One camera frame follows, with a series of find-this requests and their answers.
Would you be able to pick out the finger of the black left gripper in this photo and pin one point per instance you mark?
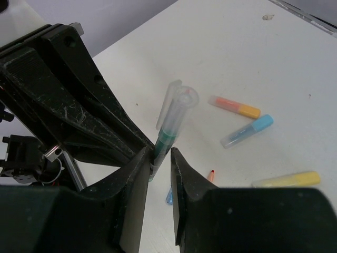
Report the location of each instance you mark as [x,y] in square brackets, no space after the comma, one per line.
[73,65]
[43,104]

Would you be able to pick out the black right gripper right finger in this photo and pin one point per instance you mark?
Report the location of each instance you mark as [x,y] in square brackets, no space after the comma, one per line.
[212,219]

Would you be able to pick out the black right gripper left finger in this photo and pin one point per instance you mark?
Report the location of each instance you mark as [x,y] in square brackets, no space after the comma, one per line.
[104,217]

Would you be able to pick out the yellow highlighter marker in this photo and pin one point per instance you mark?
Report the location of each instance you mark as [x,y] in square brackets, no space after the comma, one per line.
[309,178]

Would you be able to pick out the blue highlighter marker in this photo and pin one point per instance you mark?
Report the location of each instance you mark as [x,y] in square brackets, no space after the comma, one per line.
[247,131]

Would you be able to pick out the orange highlighter marker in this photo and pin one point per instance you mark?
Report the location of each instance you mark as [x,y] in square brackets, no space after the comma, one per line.
[235,107]

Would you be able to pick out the green gel pen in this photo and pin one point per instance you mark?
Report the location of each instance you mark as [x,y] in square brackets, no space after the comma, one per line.
[177,106]

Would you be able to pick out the blue correction tape case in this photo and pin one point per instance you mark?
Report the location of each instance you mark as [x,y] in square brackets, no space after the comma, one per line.
[169,198]

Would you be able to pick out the aluminium table frame rail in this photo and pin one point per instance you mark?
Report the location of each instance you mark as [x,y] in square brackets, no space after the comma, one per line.
[319,13]

